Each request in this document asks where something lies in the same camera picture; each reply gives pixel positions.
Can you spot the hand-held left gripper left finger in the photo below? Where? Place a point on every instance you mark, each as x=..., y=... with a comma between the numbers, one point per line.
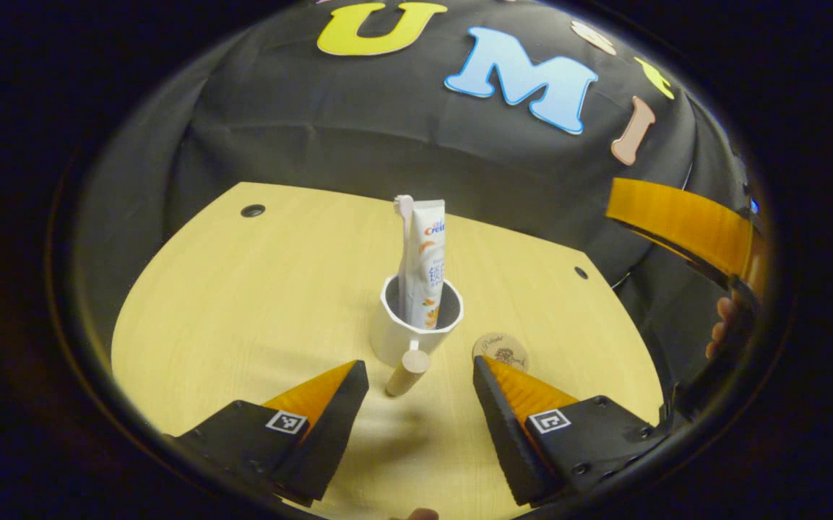
x=329, y=440

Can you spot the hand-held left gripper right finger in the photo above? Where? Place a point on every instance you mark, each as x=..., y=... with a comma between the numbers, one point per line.
x=506, y=440

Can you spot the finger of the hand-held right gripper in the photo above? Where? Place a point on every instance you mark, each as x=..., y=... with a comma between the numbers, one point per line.
x=683, y=220

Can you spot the round brown coaster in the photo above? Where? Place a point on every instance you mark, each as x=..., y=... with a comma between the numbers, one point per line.
x=506, y=350

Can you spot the white toothpaste tube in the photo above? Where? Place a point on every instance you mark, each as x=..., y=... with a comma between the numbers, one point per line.
x=429, y=267

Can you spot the pale pink toothbrush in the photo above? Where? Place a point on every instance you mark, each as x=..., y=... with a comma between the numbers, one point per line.
x=404, y=238

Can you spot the light wooden desktop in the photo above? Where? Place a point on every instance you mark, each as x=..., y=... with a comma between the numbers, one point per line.
x=243, y=310

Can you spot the black backdrop cloth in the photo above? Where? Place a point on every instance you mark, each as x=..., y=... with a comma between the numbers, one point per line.
x=315, y=130

